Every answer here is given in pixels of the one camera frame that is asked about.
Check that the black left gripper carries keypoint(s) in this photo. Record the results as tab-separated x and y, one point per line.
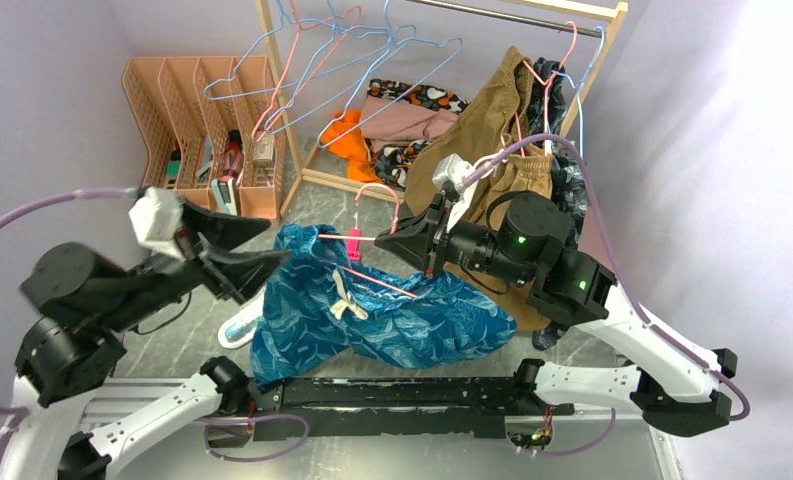
242	273

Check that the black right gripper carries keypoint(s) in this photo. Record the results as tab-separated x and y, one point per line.
414	238

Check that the blue leaf-print shorts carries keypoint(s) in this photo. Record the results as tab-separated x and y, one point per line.
320	303

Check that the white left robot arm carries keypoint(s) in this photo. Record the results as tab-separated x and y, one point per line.
86	303

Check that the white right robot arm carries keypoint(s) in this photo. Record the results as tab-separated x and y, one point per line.
677	386

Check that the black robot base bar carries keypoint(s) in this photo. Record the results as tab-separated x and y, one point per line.
324	407

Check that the brown hanging shorts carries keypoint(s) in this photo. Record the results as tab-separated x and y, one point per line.
489	119

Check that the pink plastic clip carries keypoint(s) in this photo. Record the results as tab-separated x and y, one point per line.
353	246

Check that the toothbrush blister pack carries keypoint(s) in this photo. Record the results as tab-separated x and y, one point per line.
239	330

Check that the black orange patterned garment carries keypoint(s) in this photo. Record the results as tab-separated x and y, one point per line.
391	161

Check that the wooden clothes rack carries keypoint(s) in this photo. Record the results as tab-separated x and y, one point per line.
586	20

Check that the pink folded garment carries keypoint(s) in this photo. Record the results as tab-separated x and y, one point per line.
387	121

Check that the peach plastic desk organizer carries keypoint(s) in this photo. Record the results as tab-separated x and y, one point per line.
200	118

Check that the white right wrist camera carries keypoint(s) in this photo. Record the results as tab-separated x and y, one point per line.
455	169

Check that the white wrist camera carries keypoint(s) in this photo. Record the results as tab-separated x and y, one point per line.
156	217
455	169

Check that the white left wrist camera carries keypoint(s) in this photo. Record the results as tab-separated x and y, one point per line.
156	217

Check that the blue wire hanger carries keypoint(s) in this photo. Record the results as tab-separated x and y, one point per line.
342	25

